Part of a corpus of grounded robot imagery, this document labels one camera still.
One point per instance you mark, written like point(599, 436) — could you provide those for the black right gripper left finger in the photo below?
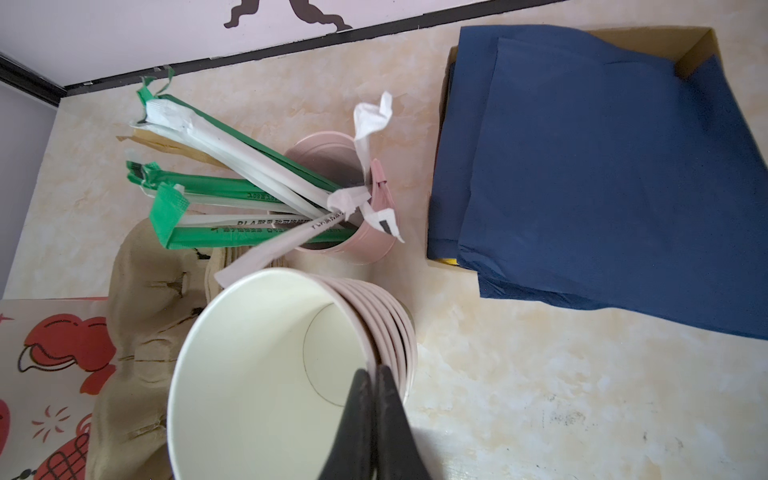
point(351, 456)

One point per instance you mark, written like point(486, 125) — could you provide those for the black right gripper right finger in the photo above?
point(396, 453)

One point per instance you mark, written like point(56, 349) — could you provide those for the white paper cup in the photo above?
point(262, 379)

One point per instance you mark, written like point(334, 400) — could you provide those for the stack of paper cups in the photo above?
point(383, 326)

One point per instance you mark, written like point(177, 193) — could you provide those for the brown pulp cup carrier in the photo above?
point(154, 299)

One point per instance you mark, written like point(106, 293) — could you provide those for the green wrapped straw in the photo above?
point(177, 229)

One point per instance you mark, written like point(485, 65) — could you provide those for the pink straw holder cup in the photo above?
point(333, 155)

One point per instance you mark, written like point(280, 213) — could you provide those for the red and white paper bag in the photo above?
point(56, 356)

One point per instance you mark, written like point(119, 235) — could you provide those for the dark blue napkin stack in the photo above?
point(601, 179)

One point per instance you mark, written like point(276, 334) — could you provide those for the brown cardboard box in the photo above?
point(464, 94)

